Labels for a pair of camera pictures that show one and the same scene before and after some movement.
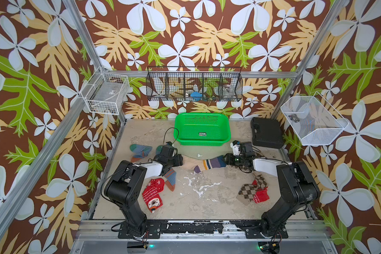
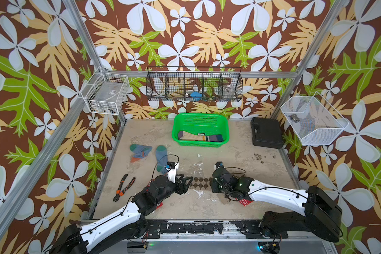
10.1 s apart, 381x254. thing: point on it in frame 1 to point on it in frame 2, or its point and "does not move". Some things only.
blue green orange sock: x=139 y=151 does not move
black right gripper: x=229 y=158 to x=212 y=183
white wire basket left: x=105 y=93 does not move
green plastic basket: x=201 y=129 does not move
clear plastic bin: x=315 y=121 does not move
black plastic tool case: x=266 y=133 does not move
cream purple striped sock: x=190 y=163 to x=184 y=135
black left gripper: x=178 y=159 to x=183 y=187
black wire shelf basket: x=194 y=83 does not move
